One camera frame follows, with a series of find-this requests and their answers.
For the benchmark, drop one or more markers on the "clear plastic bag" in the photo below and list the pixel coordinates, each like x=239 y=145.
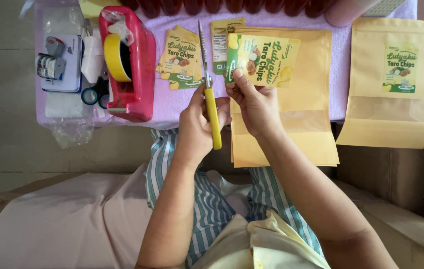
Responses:
x=70 y=130

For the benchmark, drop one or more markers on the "beige sofa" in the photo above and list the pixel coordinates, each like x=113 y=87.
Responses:
x=395 y=179

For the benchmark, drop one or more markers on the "white tissue stack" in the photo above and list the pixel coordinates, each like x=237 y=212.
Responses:
x=64 y=104

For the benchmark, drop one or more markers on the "crumpled clear plastic wrap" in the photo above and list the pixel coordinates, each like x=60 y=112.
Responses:
x=120 y=26

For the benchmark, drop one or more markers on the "yellow nutrition table sticker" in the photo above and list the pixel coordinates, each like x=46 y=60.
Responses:
x=219 y=41

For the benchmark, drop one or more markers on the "person's striped trousers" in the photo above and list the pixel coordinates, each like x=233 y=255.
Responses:
x=212 y=213

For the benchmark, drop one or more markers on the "person's right hand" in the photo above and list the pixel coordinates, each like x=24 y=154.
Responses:
x=258 y=110

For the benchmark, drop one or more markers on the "stack of plain yellow pouches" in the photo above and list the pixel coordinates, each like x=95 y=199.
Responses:
x=309 y=123

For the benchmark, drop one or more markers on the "person's left hand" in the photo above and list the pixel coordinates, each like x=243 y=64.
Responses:
x=193 y=130

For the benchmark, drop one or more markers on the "labelled yellow pouch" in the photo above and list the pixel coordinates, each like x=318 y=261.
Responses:
x=395 y=112

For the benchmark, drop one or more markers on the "yellow paper sheet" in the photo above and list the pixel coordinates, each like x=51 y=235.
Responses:
x=92 y=7

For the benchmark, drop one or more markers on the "row of dark red bottles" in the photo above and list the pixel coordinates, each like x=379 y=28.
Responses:
x=234 y=5

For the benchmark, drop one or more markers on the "person's cream shirt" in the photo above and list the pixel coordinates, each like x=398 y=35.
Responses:
x=264 y=246

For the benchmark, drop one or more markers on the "yellow tape roll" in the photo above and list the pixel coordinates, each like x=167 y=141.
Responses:
x=113 y=59

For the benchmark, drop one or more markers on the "pale pink cloth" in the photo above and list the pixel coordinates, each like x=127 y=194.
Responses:
x=66 y=224

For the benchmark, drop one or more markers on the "white grid basket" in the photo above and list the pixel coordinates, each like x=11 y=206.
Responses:
x=383 y=6

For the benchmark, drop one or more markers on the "white folded paper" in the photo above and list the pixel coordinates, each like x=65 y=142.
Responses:
x=92 y=59

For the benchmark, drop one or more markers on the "red tape dispenser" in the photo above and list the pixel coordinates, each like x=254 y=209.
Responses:
x=141 y=71

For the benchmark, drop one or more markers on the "grey date stamp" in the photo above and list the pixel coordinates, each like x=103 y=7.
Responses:
x=51 y=59

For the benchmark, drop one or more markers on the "blue and white ink pad tin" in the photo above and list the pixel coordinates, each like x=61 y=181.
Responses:
x=72 y=71

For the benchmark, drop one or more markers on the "purple table cloth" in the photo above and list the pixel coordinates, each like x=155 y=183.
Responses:
x=174 y=104

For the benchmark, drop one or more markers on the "pink cylindrical container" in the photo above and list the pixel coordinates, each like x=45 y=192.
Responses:
x=346 y=13

